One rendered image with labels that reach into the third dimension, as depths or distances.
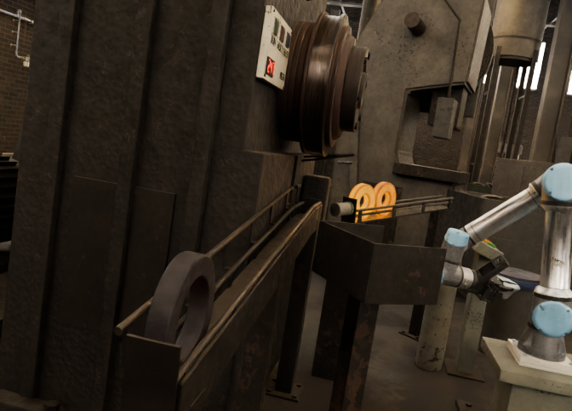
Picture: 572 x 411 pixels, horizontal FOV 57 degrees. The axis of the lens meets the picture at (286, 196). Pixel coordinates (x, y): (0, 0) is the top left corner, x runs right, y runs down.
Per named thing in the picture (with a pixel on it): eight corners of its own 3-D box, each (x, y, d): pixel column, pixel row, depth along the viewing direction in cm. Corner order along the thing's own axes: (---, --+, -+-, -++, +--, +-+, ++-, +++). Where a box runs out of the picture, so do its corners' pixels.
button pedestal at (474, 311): (447, 377, 232) (473, 240, 226) (442, 356, 256) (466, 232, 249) (485, 385, 229) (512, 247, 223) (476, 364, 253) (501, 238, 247)
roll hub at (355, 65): (336, 128, 164) (351, 37, 162) (344, 132, 192) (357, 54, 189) (354, 130, 163) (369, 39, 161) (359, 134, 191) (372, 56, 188)
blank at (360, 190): (349, 184, 223) (355, 185, 221) (371, 182, 234) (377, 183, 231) (345, 219, 226) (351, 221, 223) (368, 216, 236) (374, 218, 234)
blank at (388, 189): (371, 182, 234) (377, 183, 231) (391, 180, 244) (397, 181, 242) (368, 216, 237) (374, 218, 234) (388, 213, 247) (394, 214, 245)
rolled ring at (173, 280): (220, 240, 83) (201, 236, 84) (172, 279, 65) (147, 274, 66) (209, 346, 87) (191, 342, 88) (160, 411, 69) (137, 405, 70)
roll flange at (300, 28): (262, 148, 160) (286, -11, 155) (290, 150, 206) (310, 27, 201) (294, 153, 158) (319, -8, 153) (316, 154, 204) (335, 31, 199)
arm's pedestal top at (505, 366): (569, 364, 195) (571, 354, 194) (605, 404, 163) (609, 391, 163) (479, 345, 200) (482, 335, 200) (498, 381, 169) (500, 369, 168)
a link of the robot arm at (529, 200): (564, 158, 181) (441, 233, 198) (567, 157, 171) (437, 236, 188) (585, 186, 179) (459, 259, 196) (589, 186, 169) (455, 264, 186)
